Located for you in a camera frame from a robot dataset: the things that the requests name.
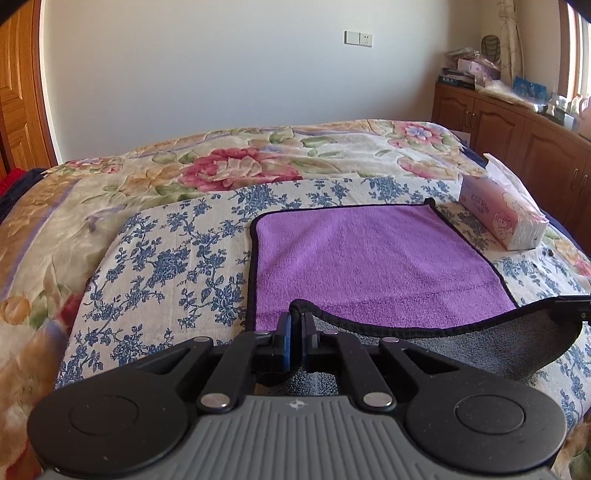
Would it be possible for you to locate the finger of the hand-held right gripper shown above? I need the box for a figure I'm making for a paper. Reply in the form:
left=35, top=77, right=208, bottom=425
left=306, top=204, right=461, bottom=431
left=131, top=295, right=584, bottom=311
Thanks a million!
left=554, top=295, right=591, bottom=325

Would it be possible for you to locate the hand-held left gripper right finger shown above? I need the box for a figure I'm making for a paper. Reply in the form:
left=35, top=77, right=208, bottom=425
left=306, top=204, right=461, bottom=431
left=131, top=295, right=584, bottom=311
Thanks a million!
left=300, top=312, right=463, bottom=414

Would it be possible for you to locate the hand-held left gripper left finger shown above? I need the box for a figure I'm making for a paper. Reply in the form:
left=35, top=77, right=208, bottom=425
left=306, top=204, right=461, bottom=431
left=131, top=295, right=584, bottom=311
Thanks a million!
left=137, top=313, right=295, bottom=414

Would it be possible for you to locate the purple towel with black edge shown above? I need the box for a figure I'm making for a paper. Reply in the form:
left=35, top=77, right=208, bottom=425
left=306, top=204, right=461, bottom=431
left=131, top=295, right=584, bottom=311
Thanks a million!
left=246, top=198, right=584, bottom=398

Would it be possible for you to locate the pink tissue pack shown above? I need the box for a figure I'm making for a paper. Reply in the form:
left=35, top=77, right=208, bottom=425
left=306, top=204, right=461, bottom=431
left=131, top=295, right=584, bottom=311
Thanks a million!
left=458, top=153, right=550, bottom=252

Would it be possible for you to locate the blue floral white cloth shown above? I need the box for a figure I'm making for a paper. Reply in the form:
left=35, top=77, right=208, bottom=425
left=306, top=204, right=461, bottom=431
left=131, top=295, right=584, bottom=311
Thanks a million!
left=55, top=175, right=591, bottom=437

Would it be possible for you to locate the wooden cabinet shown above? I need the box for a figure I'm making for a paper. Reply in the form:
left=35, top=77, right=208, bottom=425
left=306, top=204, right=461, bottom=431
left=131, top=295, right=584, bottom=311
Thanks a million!
left=431, top=82, right=591, bottom=257

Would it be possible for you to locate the floral blanket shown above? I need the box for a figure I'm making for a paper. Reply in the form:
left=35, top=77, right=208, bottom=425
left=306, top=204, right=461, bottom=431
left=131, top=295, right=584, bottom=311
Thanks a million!
left=0, top=119, right=591, bottom=480

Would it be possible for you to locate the cluster of small bottles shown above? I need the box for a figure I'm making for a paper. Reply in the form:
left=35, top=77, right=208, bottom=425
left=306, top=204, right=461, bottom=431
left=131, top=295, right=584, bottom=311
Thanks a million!
left=544, top=91, right=591, bottom=127

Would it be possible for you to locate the blue packet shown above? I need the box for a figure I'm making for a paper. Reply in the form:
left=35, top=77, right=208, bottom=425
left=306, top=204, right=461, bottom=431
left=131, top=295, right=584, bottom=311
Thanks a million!
left=512, top=76, right=548, bottom=101

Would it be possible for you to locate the pink box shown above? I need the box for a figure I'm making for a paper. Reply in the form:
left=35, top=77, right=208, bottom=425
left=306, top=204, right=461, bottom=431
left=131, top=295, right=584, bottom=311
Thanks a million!
left=457, top=58, right=502, bottom=82

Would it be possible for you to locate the stack of dark books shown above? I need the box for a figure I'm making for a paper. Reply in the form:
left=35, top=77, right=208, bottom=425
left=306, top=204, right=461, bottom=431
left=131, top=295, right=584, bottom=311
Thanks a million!
left=436, top=68, right=476, bottom=90

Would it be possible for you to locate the brown shell ornament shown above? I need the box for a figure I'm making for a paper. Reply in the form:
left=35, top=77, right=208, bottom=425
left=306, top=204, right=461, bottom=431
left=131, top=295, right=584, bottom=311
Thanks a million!
left=480, top=34, right=502, bottom=62

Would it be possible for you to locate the patterned curtain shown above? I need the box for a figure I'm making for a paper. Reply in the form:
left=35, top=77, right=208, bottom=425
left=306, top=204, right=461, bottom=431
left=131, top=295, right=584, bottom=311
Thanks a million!
left=496, top=0, right=526, bottom=85

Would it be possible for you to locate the clear plastic bag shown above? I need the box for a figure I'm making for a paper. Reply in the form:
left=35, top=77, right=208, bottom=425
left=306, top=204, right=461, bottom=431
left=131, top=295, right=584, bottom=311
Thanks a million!
left=445, top=47, right=485, bottom=66

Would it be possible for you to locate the dark blue cloth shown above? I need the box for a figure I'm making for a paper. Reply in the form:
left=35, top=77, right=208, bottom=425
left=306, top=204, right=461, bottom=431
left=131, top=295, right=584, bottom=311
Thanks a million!
left=0, top=168, right=45, bottom=224

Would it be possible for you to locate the red cloth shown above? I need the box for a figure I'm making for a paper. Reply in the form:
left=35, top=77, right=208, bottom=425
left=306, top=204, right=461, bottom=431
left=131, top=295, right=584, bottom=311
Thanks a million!
left=0, top=168, right=29, bottom=198

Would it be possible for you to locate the wooden door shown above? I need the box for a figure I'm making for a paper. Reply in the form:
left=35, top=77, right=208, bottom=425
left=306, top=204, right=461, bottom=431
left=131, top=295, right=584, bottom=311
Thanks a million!
left=0, top=0, right=59, bottom=180

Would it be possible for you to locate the wooden window frame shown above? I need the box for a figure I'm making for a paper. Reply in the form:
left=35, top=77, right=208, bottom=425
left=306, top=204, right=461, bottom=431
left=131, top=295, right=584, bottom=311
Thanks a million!
left=558, top=0, right=591, bottom=99

